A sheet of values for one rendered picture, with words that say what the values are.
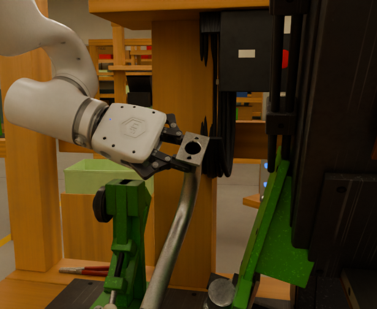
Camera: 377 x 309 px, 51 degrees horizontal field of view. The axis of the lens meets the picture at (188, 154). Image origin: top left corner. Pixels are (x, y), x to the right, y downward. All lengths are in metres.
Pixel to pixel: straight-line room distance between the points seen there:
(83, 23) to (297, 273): 11.05
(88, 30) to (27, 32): 10.76
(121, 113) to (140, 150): 0.08
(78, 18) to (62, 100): 10.84
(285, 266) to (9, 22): 0.49
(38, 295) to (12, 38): 0.63
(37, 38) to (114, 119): 0.16
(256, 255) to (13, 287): 0.70
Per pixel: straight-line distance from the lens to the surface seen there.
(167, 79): 0.89
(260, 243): 0.53
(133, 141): 0.62
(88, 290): 0.98
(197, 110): 0.88
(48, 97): 0.68
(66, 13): 11.65
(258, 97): 7.52
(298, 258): 0.55
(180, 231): 0.69
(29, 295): 1.04
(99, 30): 11.26
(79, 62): 0.72
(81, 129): 0.65
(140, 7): 0.79
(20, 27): 0.60
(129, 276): 0.82
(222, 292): 0.56
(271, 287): 1.02
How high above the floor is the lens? 1.36
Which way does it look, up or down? 10 degrees down
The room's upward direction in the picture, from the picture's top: straight up
